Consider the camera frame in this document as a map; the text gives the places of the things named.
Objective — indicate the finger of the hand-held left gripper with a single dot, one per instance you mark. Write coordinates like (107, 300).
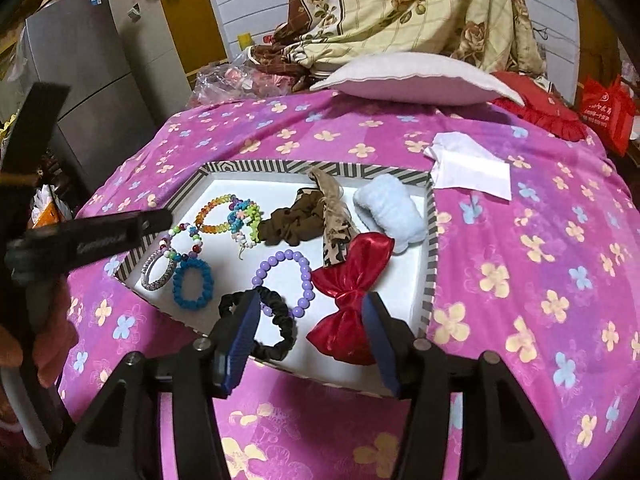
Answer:
(37, 120)
(100, 242)

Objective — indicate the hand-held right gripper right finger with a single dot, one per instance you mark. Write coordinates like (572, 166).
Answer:
(382, 345)

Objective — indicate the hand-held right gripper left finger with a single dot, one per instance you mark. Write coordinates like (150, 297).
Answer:
(240, 345)

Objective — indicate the black scrunchie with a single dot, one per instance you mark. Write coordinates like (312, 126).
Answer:
(282, 330)

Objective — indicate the striped rim jewelry tray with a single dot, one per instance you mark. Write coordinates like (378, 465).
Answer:
(395, 285)

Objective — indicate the red satin bow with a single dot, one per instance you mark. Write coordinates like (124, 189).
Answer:
(350, 270)

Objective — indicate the leopard print hair bow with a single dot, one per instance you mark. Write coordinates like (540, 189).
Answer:
(337, 230)

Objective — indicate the brown scrunchie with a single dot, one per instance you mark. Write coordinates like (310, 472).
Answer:
(295, 220)

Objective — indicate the grey refrigerator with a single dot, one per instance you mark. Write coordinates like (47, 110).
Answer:
(85, 85)

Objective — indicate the light blue fluffy hair clip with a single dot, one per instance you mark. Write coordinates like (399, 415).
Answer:
(390, 215)

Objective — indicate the pink floral bedsheet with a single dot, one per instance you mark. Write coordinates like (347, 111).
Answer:
(500, 260)

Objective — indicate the clear plastic bag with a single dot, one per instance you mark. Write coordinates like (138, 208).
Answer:
(225, 82)

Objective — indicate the white paper sheet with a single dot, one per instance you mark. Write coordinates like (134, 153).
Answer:
(470, 170)

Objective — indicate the small yellow object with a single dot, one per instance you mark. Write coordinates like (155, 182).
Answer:
(245, 41)

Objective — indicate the pale pink pillow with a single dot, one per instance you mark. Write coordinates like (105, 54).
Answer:
(415, 77)

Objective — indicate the red ruffled cushion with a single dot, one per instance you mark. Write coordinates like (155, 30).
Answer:
(545, 107)

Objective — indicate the red gift bag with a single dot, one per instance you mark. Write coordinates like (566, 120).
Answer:
(607, 110)

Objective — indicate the cream floral blanket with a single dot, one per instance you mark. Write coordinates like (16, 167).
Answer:
(400, 5)

